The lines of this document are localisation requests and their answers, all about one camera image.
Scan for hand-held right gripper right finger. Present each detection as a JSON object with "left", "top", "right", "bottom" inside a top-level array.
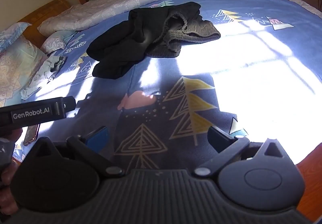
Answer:
[{"left": 193, "top": 126, "right": 287, "bottom": 177}]

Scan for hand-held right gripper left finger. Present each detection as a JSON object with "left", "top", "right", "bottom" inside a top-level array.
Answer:
[{"left": 33, "top": 126, "right": 125, "bottom": 178}]

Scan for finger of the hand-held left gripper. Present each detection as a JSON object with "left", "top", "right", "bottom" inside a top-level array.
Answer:
[{"left": 62, "top": 96, "right": 76, "bottom": 114}]

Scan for black pants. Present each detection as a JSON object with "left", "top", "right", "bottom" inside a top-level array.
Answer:
[{"left": 86, "top": 1, "right": 222, "bottom": 80}]

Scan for person's left hand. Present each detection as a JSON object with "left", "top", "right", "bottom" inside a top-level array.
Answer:
[{"left": 0, "top": 127, "right": 24, "bottom": 217}]

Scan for smartphone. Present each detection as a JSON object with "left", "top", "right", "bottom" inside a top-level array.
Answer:
[{"left": 23, "top": 123, "right": 41, "bottom": 147}]

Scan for grey-green small cloth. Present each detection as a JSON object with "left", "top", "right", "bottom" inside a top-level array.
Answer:
[{"left": 21, "top": 54, "right": 67, "bottom": 100}]

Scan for floral pillow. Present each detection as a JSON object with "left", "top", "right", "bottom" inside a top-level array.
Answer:
[{"left": 0, "top": 34, "right": 49, "bottom": 109}]

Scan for white patterned pillow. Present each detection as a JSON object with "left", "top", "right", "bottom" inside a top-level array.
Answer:
[{"left": 40, "top": 31, "right": 76, "bottom": 54}]

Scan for blue printed bed sheet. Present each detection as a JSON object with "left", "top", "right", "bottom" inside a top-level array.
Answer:
[{"left": 11, "top": 0, "right": 322, "bottom": 168}]

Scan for blue patterned pillow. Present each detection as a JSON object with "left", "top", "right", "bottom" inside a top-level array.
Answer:
[{"left": 0, "top": 22, "right": 32, "bottom": 51}]

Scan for wooden headboard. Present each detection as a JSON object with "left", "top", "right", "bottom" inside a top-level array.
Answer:
[{"left": 17, "top": 0, "right": 71, "bottom": 47}]

